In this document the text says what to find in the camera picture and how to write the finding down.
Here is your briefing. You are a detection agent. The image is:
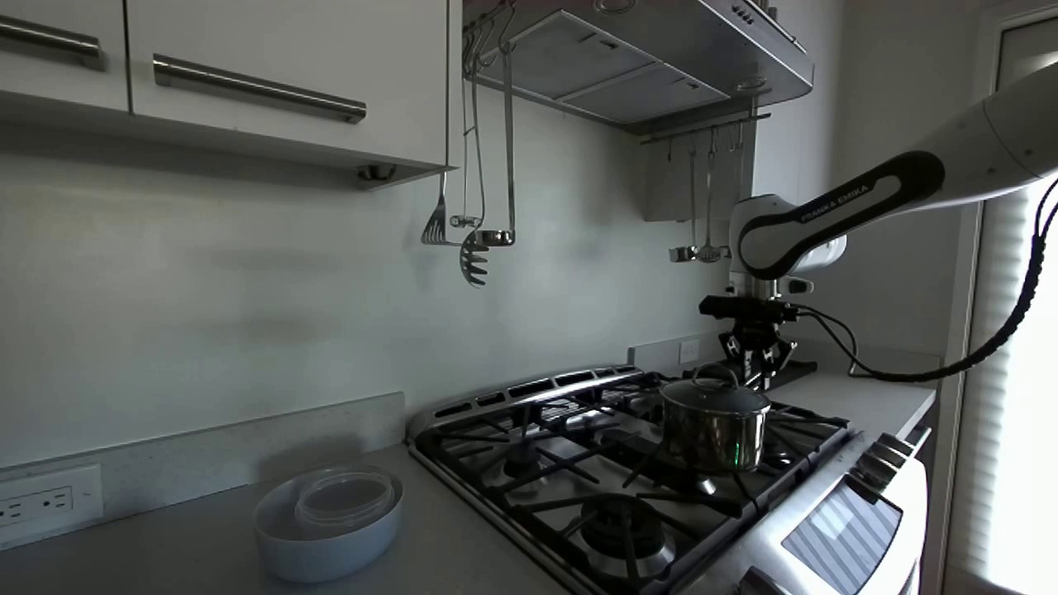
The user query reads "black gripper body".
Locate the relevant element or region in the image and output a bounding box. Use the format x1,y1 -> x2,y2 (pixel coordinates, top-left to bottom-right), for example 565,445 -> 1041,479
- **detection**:
696,295 -> 795,389

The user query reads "silver pot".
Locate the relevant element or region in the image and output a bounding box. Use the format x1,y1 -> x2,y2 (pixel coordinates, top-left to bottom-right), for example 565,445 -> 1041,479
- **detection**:
661,400 -> 770,471

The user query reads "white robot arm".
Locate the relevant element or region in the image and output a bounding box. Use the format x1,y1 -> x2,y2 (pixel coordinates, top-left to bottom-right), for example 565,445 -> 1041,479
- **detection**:
702,62 -> 1058,389

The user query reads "stainless steel gas stove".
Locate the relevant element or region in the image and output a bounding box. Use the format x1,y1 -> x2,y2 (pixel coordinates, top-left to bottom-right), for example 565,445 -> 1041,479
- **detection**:
405,363 -> 936,595

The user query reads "hanging ladle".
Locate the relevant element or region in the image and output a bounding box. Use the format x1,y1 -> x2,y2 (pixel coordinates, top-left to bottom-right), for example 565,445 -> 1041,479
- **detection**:
670,145 -> 727,264

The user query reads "steel range hood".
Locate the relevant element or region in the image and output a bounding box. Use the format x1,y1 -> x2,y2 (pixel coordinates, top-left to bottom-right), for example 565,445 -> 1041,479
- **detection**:
463,0 -> 812,130

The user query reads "hanging metal spatula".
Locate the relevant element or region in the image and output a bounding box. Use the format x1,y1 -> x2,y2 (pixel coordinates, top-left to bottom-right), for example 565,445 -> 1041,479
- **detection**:
421,169 -> 450,245

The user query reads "white round bowl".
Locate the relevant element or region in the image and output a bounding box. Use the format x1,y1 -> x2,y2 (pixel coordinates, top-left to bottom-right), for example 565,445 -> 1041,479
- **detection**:
255,465 -> 403,586

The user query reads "cabinet door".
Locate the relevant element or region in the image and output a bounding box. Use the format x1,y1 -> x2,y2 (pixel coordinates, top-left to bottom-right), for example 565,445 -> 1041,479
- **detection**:
125,0 -> 455,164
0,0 -> 125,111

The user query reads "left upper cabinet door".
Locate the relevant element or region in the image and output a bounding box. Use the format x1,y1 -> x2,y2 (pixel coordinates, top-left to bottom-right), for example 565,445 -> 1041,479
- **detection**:
0,0 -> 125,111

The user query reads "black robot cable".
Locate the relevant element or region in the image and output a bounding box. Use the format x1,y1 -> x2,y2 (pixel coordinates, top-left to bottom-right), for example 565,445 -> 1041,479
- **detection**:
792,178 -> 1058,386

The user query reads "white wall outlet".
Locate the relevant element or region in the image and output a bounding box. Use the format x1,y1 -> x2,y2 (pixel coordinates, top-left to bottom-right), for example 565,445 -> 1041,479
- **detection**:
0,465 -> 101,549

